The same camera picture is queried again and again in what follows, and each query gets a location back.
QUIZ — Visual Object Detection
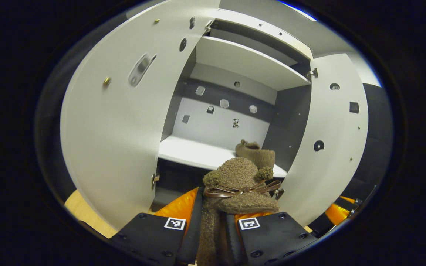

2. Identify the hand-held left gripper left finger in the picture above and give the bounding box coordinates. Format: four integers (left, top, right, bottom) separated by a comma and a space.
110, 187, 203, 266

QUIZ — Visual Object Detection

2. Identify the white shoe cabinet door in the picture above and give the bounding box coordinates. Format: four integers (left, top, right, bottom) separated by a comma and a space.
60, 0, 221, 231
278, 54, 369, 228

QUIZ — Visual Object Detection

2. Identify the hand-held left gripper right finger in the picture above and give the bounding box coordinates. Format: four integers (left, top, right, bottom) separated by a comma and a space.
226, 211, 318, 266

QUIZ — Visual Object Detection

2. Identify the black backdrop cloth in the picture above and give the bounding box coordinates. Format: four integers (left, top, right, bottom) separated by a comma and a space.
341, 83, 395, 207
35, 85, 74, 207

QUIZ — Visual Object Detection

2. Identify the brown fuzzy shoe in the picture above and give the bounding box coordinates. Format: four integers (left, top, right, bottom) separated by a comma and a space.
197, 157, 283, 266
235, 139, 275, 170

